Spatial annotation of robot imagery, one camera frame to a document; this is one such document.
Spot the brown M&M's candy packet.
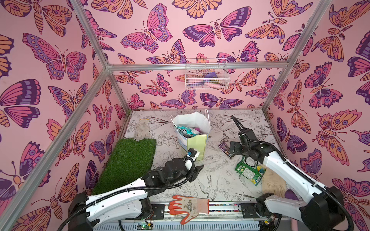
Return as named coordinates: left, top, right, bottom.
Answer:
left=218, top=142, right=232, bottom=159

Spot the green snack packet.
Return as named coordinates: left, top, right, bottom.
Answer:
left=235, top=157, right=266, bottom=186

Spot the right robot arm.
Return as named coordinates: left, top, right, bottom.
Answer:
left=230, top=116, right=354, bottom=231

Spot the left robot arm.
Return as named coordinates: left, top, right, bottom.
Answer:
left=58, top=148, right=204, bottom=231

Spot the white paper gift bag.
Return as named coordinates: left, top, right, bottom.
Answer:
left=171, top=109, right=211, bottom=161

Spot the red and white work glove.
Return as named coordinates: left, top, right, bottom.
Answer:
left=168, top=195, right=210, bottom=225

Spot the beige leather glove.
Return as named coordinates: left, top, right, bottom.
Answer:
left=262, top=168, right=287, bottom=197

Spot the green artificial grass mat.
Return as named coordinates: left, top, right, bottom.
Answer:
left=92, top=138, right=157, bottom=195

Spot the white knit work glove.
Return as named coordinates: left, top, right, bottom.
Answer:
left=134, top=119, right=150, bottom=141

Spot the purple round object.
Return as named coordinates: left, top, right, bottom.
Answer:
left=285, top=189, right=299, bottom=201

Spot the pink roll in basket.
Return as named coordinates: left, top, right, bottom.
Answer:
left=203, top=82, right=228, bottom=90

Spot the purple item in basket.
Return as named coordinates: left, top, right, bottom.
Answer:
left=204, top=72, right=218, bottom=81

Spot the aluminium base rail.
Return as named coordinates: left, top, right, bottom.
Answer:
left=94, top=201, right=279, bottom=231

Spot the white wire basket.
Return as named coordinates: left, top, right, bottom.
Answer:
left=184, top=59, right=230, bottom=91

